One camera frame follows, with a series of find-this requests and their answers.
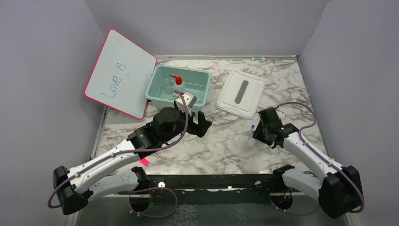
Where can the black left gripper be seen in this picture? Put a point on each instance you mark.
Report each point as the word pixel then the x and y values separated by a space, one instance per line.
pixel 200 129

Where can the teal plastic bin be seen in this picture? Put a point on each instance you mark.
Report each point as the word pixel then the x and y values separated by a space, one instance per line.
pixel 196 82

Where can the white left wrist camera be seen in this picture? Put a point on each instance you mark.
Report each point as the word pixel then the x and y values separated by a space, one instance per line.
pixel 185 102

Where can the white squeeze bottle red nozzle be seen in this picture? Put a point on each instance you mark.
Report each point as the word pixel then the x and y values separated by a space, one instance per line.
pixel 178 85

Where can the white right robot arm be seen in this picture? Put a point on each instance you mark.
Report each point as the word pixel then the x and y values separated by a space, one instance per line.
pixel 336 188

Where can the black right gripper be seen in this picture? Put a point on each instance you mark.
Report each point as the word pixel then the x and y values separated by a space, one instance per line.
pixel 258 133

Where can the white plastic bin lid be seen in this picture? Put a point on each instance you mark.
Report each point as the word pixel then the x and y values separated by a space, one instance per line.
pixel 241 94

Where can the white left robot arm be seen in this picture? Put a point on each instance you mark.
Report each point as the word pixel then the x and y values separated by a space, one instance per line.
pixel 75 187

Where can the pink framed whiteboard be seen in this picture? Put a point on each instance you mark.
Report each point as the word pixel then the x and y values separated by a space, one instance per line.
pixel 121 75

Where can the small clear glass jar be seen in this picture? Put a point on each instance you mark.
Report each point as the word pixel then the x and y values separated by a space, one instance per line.
pixel 168 86

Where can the pink highlighter marker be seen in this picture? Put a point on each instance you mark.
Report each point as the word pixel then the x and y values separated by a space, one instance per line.
pixel 144 161

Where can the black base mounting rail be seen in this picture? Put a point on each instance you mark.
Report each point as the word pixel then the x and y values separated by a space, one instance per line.
pixel 144 188

